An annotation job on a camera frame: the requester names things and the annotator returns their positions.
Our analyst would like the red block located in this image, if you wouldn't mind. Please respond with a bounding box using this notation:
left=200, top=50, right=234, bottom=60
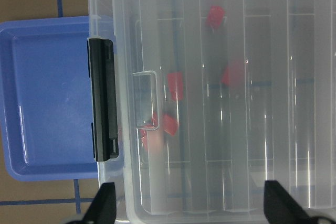
left=206, top=5, right=225, bottom=30
left=140, top=125, right=164, bottom=153
left=167, top=71, right=184, bottom=101
left=152, top=113, right=179, bottom=136
left=221, top=60, right=245, bottom=88

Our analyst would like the clear plastic storage box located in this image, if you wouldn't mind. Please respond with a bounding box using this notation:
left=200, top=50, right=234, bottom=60
left=88, top=0, right=336, bottom=224

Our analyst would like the clear plastic box lid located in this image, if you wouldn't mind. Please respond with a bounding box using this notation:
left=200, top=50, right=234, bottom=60
left=111, top=0, right=336, bottom=224

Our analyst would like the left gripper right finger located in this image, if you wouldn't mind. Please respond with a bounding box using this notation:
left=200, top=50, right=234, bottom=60
left=264, top=180, right=317, bottom=223

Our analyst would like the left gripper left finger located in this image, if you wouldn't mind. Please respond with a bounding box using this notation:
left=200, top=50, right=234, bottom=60
left=78, top=182, right=116, bottom=224

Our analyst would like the black box latch handle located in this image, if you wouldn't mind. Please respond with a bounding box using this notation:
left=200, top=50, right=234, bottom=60
left=87, top=38, right=119, bottom=162

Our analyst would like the blue plastic tray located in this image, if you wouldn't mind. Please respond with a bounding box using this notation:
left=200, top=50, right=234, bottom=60
left=0, top=16, right=116, bottom=182

